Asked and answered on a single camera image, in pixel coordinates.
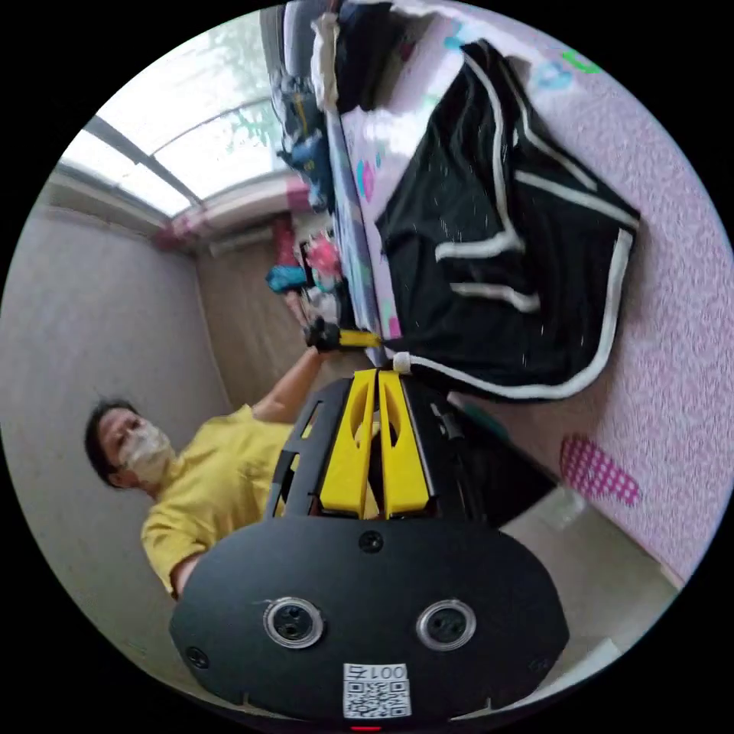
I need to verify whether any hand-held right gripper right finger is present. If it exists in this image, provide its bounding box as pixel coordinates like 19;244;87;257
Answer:
378;370;430;520

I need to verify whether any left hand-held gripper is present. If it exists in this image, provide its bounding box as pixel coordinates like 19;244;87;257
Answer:
305;318;384;352

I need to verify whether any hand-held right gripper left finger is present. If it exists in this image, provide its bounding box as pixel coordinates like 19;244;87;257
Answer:
319;369;378;519

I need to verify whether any black t-shirt with white stripes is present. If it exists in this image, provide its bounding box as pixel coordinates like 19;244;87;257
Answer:
374;38;641;402

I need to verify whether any person's left forearm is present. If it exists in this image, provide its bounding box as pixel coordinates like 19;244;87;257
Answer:
251;347;329;427

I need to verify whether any person's right forearm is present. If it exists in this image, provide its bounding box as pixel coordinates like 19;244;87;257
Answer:
171;554;203;600

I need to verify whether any person's body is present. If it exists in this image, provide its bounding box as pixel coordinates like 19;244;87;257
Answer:
84;398;313;597

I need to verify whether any window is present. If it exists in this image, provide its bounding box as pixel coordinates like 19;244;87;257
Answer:
56;15;291;230

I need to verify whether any pile of clothes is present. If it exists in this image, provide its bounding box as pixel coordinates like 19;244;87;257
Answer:
311;0;417;115

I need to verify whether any bed with pink printed sheet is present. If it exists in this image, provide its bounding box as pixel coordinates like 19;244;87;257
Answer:
325;0;734;589

